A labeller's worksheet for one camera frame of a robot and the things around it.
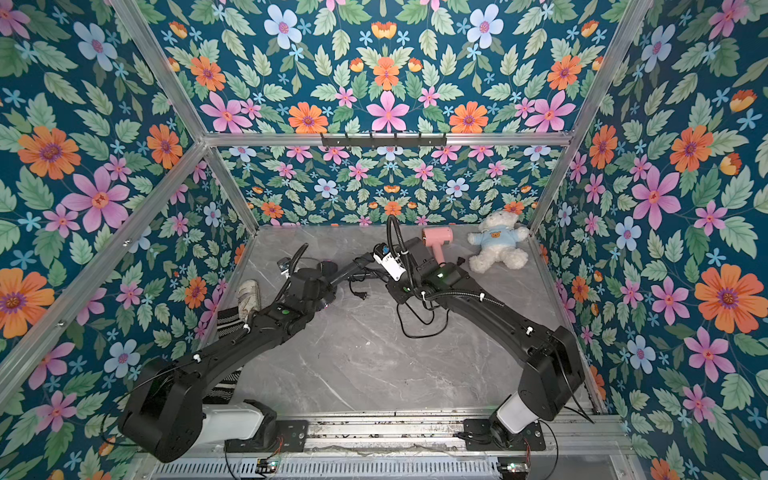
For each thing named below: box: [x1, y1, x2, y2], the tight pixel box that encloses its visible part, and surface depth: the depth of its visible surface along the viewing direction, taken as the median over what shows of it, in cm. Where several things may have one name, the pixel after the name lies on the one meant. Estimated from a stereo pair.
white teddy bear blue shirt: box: [468, 211, 529, 274], surface depth 108 cm
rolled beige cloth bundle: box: [238, 279, 261, 323], surface depth 98 cm
